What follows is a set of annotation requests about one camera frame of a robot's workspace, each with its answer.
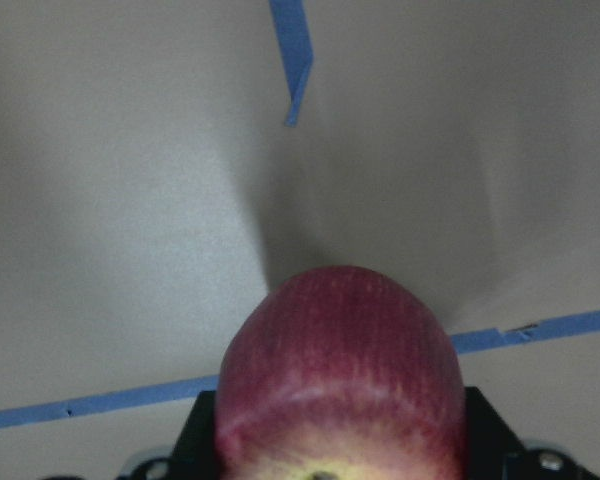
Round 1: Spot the red yellow apple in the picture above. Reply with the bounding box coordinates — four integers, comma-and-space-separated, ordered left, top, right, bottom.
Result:
215, 266, 468, 479

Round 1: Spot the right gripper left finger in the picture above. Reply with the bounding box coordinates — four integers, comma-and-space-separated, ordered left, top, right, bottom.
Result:
169, 391, 219, 479

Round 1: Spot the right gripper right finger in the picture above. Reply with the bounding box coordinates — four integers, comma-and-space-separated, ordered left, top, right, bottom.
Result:
465, 386, 525, 480

